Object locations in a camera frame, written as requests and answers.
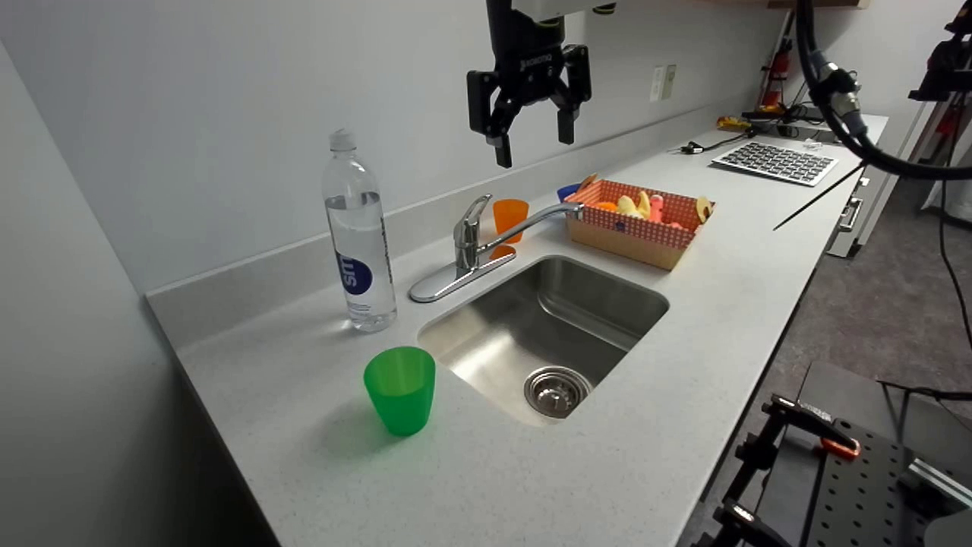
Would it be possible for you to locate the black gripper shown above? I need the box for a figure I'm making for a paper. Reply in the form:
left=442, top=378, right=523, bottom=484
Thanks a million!
left=464, top=0, right=596, bottom=171

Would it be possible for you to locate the chrome tap handle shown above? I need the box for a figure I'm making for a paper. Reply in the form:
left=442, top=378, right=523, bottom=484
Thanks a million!
left=451, top=191, right=497, bottom=248

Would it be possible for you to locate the orange plastic cup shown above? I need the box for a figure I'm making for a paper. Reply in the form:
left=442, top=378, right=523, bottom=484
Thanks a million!
left=490, top=197, right=532, bottom=261

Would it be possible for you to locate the yellow plush toy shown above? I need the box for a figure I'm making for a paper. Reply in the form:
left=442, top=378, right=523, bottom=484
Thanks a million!
left=617, top=188, right=653, bottom=222

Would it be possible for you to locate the orange basket with items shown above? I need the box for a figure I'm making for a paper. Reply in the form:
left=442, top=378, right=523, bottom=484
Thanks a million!
left=562, top=175, right=717, bottom=274

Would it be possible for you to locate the black flat device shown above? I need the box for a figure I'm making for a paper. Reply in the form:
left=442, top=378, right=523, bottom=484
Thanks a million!
left=679, top=127, right=748, bottom=159

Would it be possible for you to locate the yellow hand tool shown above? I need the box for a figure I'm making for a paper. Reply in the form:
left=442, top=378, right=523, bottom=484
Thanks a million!
left=715, top=111, right=759, bottom=137

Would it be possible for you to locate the chrome faucet spout and base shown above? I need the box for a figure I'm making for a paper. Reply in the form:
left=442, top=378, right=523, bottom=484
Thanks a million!
left=405, top=200, right=585, bottom=306

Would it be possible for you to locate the clear plastic water bottle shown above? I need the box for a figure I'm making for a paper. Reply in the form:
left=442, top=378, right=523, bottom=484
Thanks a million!
left=320, top=127, right=400, bottom=338

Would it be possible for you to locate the stainless steel sink basin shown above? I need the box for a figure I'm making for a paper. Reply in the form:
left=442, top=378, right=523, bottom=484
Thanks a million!
left=416, top=253, right=675, bottom=431

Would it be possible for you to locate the red hand tool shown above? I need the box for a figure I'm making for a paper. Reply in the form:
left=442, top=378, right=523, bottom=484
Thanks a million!
left=757, top=10, right=806, bottom=115

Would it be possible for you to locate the grey keyboard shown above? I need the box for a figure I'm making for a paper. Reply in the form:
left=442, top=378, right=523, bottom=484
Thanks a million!
left=710, top=137, right=843, bottom=191

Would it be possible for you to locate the round metal drain strainer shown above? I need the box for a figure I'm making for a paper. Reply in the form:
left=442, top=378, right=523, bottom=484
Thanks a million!
left=520, top=362, right=596, bottom=423

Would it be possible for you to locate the green plastic cup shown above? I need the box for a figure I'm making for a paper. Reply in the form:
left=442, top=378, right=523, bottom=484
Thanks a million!
left=363, top=342, right=442, bottom=441

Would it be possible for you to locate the black perforated table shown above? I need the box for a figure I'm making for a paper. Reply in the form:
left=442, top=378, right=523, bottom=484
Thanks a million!
left=784, top=419, right=972, bottom=547

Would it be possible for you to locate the white wall outlet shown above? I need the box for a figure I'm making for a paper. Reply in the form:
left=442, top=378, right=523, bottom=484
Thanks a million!
left=648, top=61, right=681, bottom=106

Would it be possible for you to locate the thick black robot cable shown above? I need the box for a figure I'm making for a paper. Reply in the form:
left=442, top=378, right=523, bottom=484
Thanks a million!
left=792, top=0, right=972, bottom=186

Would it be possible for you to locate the black camera on stand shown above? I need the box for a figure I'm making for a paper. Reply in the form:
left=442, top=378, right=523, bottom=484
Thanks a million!
left=905, top=0, right=972, bottom=220

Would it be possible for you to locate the thin black cable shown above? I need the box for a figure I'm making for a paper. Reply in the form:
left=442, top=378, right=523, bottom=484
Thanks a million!
left=877, top=179, right=972, bottom=404

